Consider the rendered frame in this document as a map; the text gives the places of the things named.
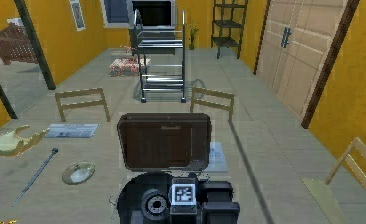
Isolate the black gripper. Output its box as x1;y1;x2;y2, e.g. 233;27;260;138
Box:
140;188;172;222

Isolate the pale blue paper sheet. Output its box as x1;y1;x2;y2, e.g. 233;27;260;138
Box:
204;141;229;174

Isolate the pale green round dish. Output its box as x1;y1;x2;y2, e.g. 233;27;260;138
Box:
61;161;96;186

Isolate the grey newspaper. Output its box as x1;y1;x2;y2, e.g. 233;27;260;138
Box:
44;123;101;139

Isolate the wooden chair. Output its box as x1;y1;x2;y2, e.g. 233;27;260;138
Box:
189;86;236;123
300;136;366;224
54;87;112;123

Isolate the grey thin rod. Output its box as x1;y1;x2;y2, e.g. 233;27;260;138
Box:
11;147;59;208

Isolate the red patterned floor cushion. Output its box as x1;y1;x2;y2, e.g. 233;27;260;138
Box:
109;56;152;78

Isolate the metal rolling shelf cart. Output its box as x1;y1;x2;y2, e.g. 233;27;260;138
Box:
133;9;187;104

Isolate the green house plant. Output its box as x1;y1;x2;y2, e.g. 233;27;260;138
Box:
188;22;200;51

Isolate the black television set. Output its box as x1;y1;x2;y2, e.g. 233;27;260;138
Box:
126;0;177;30

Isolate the dark open shelf unit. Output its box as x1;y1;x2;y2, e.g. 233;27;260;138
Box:
210;0;249;60

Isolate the beige panelled room door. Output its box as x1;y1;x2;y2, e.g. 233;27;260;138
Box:
256;0;349;120

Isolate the brown slatted bench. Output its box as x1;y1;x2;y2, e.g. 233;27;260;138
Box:
0;22;39;66

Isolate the window with white frame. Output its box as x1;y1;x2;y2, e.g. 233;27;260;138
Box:
100;0;131;29

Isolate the framed wall picture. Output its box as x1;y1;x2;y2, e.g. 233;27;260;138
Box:
68;0;87;32

